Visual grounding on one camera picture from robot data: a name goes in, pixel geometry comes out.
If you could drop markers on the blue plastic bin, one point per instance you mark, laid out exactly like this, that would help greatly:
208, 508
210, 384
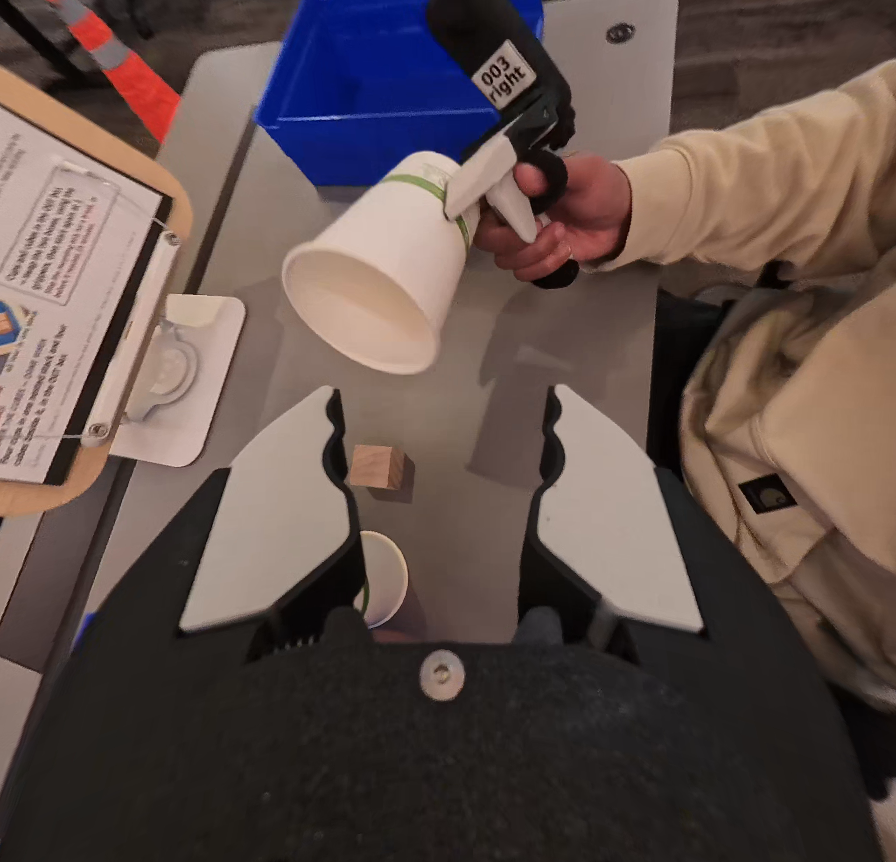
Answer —
350, 92
85, 634

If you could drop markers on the printed instruction sheet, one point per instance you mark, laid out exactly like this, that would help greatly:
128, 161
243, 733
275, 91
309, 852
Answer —
63, 260

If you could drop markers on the person's cream hoodie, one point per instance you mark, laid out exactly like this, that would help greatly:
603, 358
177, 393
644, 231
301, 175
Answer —
805, 421

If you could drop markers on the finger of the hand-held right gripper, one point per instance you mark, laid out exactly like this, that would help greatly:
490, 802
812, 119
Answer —
483, 173

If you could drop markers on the wooden instruction board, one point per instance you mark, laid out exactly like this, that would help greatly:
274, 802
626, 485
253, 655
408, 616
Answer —
84, 138

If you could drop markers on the orange traffic cone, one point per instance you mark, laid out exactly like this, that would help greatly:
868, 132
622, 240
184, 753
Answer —
126, 85

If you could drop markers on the white paper cup green band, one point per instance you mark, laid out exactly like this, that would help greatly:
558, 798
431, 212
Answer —
392, 260
385, 575

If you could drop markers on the person's right forearm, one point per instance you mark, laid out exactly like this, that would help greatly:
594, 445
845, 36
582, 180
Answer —
735, 176

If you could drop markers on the metal stand bracket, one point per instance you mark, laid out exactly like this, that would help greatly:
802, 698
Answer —
168, 372

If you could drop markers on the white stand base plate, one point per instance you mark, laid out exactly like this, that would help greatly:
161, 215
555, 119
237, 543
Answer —
210, 358

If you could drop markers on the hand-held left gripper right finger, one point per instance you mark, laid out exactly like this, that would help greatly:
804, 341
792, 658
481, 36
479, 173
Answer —
616, 526

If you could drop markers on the round metal table grommet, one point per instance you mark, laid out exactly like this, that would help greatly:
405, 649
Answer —
620, 33

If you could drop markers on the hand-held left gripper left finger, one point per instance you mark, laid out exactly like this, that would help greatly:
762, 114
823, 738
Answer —
273, 526

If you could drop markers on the wooden cube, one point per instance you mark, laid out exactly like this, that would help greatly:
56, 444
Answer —
374, 467

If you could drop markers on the person's right hand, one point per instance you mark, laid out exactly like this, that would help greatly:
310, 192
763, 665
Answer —
588, 211

